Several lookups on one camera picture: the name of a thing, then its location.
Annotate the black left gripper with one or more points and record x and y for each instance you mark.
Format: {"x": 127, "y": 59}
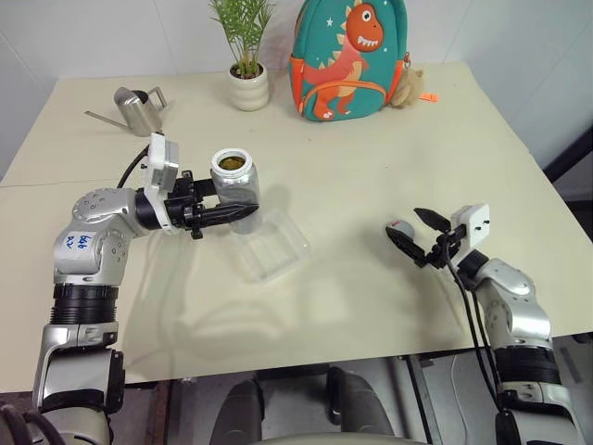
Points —
{"x": 180, "y": 205}

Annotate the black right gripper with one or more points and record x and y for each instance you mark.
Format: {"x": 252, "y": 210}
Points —
{"x": 442, "y": 248}

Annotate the silver jar lid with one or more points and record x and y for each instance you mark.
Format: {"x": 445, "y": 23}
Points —
{"x": 403, "y": 227}

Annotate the silver jar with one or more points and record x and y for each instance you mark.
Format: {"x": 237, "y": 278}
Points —
{"x": 235, "y": 183}

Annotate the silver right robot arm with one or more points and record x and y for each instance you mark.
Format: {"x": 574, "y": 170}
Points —
{"x": 514, "y": 315}

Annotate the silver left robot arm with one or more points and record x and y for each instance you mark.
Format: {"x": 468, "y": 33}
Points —
{"x": 95, "y": 241}

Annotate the brown jar contents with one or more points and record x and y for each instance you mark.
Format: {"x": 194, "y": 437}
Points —
{"x": 231, "y": 162}

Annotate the clear plastic box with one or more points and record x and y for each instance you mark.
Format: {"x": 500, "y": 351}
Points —
{"x": 272, "y": 252}

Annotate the white ribbed plant pot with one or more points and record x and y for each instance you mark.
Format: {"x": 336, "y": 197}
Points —
{"x": 249, "y": 90}

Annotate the steel watering can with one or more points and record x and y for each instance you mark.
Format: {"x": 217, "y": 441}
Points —
{"x": 136, "y": 109}

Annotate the orange zipper tag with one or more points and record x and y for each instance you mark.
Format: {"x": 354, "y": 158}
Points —
{"x": 430, "y": 97}

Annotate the green leafy plant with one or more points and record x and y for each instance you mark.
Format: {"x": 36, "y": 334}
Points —
{"x": 243, "y": 28}

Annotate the dark rounded shape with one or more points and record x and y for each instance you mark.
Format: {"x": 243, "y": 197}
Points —
{"x": 359, "y": 403}
{"x": 238, "y": 412}

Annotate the teal dinosaur backpack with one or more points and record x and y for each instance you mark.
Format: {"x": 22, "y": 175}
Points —
{"x": 347, "y": 60}

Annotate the pale rounded robot body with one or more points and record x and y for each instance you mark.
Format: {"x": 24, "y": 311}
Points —
{"x": 324, "y": 439}

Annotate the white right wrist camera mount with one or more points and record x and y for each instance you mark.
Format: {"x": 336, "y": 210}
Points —
{"x": 475, "y": 224}

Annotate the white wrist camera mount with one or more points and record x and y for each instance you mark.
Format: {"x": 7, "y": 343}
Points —
{"x": 161, "y": 168}
{"x": 475, "y": 224}

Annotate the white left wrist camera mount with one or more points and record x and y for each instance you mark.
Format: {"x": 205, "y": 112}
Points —
{"x": 161, "y": 168}

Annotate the metal table frame bar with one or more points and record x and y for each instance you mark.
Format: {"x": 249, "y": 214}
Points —
{"x": 419, "y": 394}

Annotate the black furniture frame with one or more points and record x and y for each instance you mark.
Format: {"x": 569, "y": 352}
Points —
{"x": 572, "y": 155}

